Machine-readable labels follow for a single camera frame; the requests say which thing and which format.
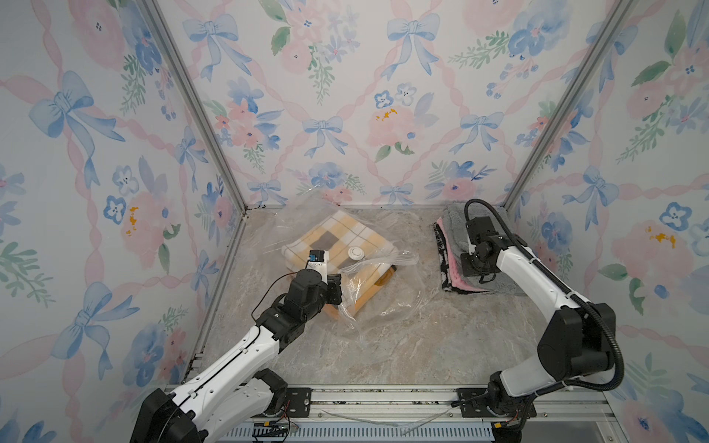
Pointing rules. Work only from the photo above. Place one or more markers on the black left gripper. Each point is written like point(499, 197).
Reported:
point(332, 285)

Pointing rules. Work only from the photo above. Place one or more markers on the clear plastic vacuum bag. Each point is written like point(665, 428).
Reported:
point(399, 299)

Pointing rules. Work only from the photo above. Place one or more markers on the pink fluffy blanket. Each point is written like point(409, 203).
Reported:
point(457, 279)

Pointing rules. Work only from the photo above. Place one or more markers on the grey fluffy blanket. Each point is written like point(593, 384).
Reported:
point(456, 219)

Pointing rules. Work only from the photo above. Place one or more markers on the black white patterned blanket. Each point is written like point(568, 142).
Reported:
point(444, 268)

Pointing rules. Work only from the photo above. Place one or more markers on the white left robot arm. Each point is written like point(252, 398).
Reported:
point(239, 385)

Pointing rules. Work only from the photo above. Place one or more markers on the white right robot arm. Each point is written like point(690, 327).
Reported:
point(578, 346)

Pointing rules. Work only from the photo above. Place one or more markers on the white round bag valve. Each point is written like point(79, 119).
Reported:
point(356, 253)

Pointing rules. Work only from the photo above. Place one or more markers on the orange cream striped blanket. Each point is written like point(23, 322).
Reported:
point(361, 280)

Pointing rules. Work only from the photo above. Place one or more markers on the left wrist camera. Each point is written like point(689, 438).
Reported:
point(318, 261)

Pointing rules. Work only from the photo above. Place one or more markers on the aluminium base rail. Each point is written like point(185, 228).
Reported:
point(425, 414)

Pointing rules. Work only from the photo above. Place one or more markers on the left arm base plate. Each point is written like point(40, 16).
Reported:
point(293, 402)

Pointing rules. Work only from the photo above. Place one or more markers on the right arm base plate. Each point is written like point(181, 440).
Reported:
point(479, 403)

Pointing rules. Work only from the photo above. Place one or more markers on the right aluminium corner post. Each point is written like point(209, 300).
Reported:
point(591, 63)

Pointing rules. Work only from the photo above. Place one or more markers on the aluminium corner post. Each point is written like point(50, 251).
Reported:
point(591, 63)
point(166, 43)

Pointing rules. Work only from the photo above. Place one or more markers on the left aluminium corner post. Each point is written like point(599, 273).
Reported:
point(166, 43)

